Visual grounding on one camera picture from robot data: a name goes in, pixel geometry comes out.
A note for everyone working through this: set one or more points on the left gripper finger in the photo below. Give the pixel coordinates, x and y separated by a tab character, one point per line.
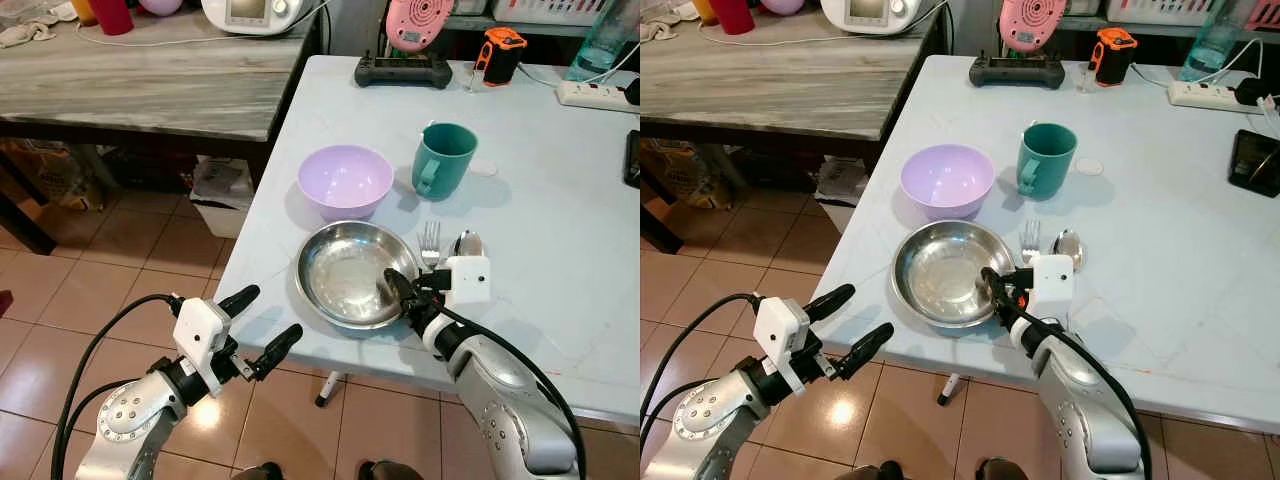
240	299
866	348
832	301
278	348

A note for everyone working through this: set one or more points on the stainless steel plate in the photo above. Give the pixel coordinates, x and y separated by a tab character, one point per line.
345	275
940	272

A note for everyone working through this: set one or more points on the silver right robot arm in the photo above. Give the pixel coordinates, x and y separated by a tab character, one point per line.
1085	400
500	400

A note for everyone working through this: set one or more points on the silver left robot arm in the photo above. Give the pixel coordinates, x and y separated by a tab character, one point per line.
130	415
712	418

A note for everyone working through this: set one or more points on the steel fork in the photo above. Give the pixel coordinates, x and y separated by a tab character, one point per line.
430	240
1031	240

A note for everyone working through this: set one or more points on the white table leg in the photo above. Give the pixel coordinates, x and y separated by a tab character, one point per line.
950	389
328	390

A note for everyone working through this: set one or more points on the steel spoon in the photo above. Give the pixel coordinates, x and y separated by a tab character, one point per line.
468	244
1068	245

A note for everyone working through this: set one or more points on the white waste bin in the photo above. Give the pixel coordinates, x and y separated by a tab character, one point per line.
222	195
840	192

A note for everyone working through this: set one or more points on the lilac plastic bowl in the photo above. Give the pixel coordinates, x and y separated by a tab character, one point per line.
345	180
947	180

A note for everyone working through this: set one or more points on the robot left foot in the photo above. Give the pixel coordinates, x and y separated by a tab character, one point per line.
876	472
258	472

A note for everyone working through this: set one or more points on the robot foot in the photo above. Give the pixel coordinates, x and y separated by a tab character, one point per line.
380	471
258	472
1001	470
876	472

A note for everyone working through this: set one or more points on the teal plastic mug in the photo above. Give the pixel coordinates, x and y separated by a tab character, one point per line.
447	160
1048	160

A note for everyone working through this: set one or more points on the small white round lid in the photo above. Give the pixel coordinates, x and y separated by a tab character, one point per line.
484	168
1088	166

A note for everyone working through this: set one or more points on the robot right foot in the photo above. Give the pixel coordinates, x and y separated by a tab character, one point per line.
380	471
1001	470

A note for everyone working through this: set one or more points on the black remote controller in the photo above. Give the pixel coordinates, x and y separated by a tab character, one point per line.
402	72
1016	72

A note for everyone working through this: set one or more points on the grey wood side table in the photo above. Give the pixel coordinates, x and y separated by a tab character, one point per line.
760	88
140	90

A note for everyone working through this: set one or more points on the flat black device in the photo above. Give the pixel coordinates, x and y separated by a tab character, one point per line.
1255	162
632	160

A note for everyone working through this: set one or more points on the orange and black gadget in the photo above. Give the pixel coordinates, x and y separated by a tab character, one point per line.
500	58
1113	58

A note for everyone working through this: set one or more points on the pink round device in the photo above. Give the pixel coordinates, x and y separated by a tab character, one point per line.
420	25
1032	25

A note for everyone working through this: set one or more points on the white power strip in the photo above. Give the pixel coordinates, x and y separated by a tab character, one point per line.
1200	95
590	95

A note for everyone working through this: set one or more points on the white kitchen appliance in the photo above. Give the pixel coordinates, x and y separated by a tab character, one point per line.
250	15
870	14

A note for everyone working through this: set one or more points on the black power plug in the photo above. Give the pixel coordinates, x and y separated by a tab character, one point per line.
633	92
1252	92

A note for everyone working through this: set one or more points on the pink ball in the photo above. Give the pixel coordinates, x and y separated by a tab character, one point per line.
160	6
782	6

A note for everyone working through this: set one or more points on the red cup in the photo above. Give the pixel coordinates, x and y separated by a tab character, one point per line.
112	18
732	16

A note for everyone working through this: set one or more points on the clear green water bottle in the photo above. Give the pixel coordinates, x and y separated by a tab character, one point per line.
1212	45
600	45

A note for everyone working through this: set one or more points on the white plastic basket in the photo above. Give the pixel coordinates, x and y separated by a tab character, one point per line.
545	10
1165	10

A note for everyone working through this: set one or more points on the orange cup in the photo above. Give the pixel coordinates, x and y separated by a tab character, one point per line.
705	10
84	10

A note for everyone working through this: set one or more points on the beige crumpled cloth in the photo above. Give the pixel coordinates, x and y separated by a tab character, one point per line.
25	33
657	31

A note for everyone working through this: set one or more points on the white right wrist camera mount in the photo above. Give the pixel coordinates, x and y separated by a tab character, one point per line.
1053	285
468	282

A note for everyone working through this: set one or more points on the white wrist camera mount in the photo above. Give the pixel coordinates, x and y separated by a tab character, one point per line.
200	330
1053	285
468	282
780	330

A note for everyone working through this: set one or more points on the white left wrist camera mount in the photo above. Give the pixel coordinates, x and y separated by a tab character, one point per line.
780	330
200	330

